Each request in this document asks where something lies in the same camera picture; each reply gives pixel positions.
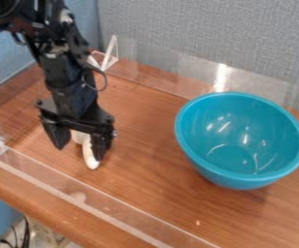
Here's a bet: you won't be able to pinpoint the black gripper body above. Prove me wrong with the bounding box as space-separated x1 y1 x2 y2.
35 76 115 138

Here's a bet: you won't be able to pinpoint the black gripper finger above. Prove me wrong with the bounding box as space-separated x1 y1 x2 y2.
40 117 69 149
91 133 112 161

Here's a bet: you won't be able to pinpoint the white toy mushroom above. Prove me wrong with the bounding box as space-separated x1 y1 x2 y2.
71 131 100 170

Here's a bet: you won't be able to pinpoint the blue plastic bowl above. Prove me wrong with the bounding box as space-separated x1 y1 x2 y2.
175 92 299 190

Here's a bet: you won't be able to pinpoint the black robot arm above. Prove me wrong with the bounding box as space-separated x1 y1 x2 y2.
0 0 115 162

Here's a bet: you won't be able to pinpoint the clear acrylic barrier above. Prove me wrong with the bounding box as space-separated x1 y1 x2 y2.
0 37 299 248

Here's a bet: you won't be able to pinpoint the black cables under table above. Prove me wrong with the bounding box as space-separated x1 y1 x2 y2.
0 215 32 248

